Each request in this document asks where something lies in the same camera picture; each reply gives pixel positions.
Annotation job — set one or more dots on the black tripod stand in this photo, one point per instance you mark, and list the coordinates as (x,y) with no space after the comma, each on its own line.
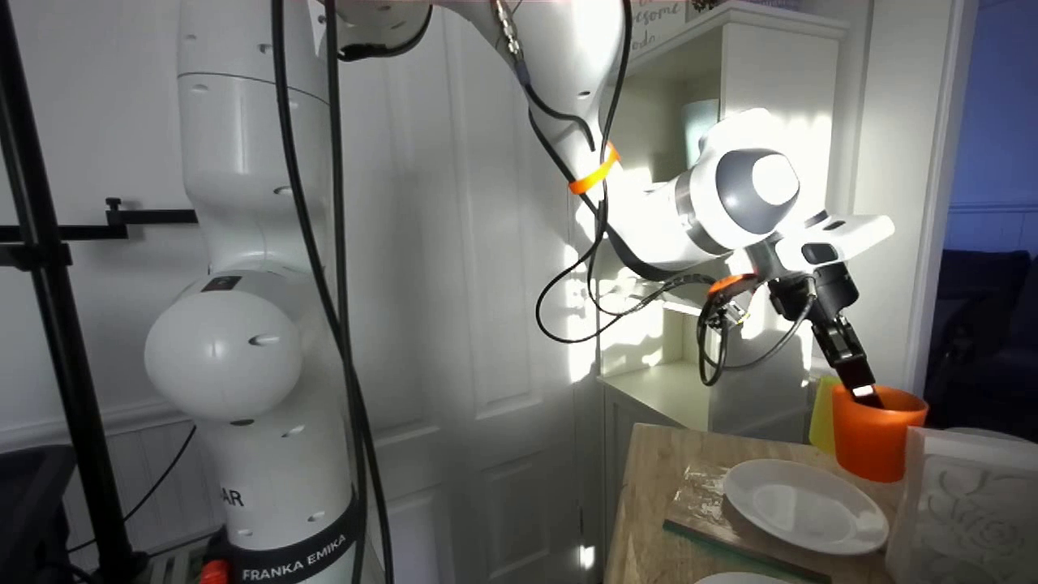
(52,281)

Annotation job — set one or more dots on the clear plastic container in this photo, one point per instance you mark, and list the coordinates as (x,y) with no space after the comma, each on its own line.
(963,509)

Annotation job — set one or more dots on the dark blue sofa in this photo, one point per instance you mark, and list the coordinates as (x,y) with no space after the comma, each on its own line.
(983,335)

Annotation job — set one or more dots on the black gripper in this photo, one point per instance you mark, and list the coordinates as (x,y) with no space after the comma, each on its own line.
(812,292)

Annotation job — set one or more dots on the orange plastic cup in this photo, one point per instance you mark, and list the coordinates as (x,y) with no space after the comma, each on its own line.
(877,438)

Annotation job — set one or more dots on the white open shelf cabinet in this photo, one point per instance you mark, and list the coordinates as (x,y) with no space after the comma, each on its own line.
(779,107)

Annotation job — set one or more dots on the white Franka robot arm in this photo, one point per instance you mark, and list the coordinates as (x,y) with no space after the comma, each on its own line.
(249,359)

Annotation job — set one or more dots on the white round plate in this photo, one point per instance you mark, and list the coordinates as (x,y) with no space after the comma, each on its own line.
(806,509)

